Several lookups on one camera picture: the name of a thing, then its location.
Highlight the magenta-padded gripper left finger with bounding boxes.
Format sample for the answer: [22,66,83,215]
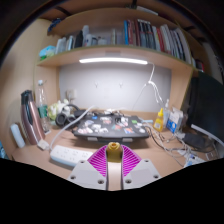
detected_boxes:
[66,145,111,192]

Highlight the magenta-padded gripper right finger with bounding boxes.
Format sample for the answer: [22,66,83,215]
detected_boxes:
[119,145,162,191]

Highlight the yellow charger block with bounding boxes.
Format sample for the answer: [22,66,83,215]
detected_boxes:
[105,141,125,164]

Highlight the white power strip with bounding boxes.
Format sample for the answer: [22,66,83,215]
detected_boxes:
[49,144,94,168]

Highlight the grey laptop stand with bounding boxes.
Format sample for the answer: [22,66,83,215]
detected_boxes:
[89,135,134,144]

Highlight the small white plug adapter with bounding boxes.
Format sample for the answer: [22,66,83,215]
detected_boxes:
[37,139,50,151]

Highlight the yellow plastic bottle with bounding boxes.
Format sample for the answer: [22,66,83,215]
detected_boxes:
[153,107,165,133]

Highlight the black laptop with stickers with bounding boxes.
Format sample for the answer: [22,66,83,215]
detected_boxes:
[71,113,151,139]

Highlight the white keyboard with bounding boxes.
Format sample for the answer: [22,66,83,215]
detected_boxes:
[183,153,208,168]

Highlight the blue and white packet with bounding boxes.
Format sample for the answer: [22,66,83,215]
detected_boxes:
[165,106,185,134]

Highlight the black headphones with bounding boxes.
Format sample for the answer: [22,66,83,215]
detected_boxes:
[54,103,81,128]

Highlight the clear spray bottle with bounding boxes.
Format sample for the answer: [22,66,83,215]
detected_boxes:
[162,98,171,127]

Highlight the pale green plush toy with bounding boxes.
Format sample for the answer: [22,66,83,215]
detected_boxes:
[47,98,71,120]

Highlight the pink thermos flask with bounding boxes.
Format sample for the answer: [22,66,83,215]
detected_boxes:
[20,89,46,146]

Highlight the clear plastic water bottle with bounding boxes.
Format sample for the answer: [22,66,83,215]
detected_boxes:
[34,79,52,134]

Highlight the black monitor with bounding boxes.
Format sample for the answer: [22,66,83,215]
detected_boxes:
[184,71,224,153]

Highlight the white light bar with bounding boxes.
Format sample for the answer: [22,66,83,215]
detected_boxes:
[78,57,149,65]

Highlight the wooden shelf with books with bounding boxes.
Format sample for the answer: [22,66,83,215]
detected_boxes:
[34,3,206,73]

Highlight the tangled desk cables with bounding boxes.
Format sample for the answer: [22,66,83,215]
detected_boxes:
[143,124,201,161]

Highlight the white power strip cable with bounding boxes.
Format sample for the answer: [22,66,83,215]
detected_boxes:
[48,105,98,153]

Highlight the white wall socket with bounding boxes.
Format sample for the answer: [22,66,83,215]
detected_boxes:
[66,88,78,100]

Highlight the hanging white cable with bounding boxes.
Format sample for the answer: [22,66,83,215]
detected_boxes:
[131,62,165,113]

